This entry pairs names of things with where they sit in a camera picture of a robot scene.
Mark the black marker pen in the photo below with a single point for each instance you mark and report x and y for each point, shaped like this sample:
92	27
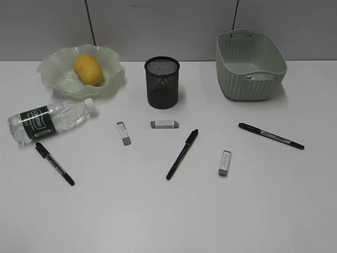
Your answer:
46	155
188	143
270	135

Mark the yellow mango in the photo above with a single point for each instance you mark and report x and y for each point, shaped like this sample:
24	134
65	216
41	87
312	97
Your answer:
88	69

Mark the clear water bottle green label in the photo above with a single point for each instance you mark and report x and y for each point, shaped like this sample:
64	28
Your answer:
49	120

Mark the grey white eraser middle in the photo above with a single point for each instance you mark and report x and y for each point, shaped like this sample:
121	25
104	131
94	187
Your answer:
164	125

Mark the grey white eraser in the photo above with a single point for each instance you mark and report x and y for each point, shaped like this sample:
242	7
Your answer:
164	125
225	163
123	133

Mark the grey white eraser left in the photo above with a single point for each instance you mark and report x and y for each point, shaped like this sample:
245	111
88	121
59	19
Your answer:
123	133

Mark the black mesh pen holder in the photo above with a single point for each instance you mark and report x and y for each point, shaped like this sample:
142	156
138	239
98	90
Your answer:
162	82

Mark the grey white eraser right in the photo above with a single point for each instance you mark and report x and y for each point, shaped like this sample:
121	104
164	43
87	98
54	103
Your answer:
225	163

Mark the pale green woven basket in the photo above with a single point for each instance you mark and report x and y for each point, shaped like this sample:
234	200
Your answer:
243	52

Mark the pale green wavy plate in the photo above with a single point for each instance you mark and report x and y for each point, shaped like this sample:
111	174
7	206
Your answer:
57	72

